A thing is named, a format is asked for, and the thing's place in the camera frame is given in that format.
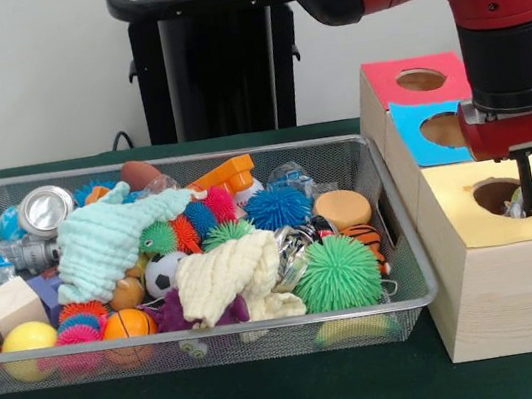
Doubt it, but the wooden box with three holes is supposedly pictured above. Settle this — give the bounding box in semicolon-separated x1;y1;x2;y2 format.
349;37;532;374

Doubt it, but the cream yellow cloth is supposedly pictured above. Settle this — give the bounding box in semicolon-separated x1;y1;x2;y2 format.
169;224;307;335

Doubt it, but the mint green cloth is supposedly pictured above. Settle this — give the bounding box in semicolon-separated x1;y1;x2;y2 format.
41;171;210;310

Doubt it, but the green spiky ball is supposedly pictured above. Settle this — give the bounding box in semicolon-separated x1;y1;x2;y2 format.
288;229;388;319

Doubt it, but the blue spiky ball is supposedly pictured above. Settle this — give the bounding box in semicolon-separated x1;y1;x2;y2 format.
241;181;317;237

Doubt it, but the pink spiky ball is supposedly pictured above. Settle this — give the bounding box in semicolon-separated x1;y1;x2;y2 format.
52;309;105;349

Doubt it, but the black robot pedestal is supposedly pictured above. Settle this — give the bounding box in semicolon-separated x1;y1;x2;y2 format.
107;0;336;151

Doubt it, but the tan round wooden block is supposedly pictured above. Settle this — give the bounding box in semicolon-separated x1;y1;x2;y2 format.
311;185;374;236

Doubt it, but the clear mesh bin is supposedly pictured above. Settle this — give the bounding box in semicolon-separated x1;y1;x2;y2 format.
0;114;445;399

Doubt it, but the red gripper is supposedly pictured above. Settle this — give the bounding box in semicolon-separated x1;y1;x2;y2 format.
454;89;532;227

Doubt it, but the polka-dot cloth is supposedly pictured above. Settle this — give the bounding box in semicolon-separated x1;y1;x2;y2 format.
500;184;531;222

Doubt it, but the silver drink can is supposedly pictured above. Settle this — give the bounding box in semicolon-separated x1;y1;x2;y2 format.
14;182;80;243

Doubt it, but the small soccer ball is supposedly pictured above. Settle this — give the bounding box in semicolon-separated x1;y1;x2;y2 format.
139;250;193;302

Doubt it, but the small orange basketball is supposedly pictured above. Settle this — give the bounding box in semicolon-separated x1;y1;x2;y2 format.
98;305;162;369

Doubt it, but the orange plastic toy brick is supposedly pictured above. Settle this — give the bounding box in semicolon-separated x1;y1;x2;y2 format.
184;152;260;204

